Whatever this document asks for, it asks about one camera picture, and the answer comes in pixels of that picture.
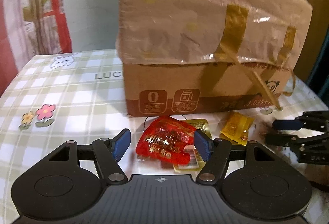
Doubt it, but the brown candy packet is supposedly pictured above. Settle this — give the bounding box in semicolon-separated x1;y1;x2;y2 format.
259;122;277;137

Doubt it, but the checkered green tablecloth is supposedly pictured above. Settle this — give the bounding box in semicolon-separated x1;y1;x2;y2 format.
0;49;329;224

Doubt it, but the yellow candy packet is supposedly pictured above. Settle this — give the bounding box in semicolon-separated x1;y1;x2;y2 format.
221;111;254;146

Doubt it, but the gold foil snack packet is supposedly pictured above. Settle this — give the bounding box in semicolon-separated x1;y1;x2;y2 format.
173;118;213;172

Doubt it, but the person's hand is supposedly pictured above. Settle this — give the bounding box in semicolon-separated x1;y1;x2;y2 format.
303;164;328;186

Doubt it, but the red snack packet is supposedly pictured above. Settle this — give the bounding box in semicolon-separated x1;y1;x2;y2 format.
136;116;196;166

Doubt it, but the teal curtain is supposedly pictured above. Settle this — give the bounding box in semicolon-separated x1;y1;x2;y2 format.
307;31;329;106

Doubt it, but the cardboard box with plastic liner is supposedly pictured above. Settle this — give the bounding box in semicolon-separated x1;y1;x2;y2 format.
117;0;312;117

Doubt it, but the wooden door panel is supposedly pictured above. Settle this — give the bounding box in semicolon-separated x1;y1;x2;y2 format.
294;0;328;81

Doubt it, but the printed room backdrop curtain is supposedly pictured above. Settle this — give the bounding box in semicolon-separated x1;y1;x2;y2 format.
1;0;72;92

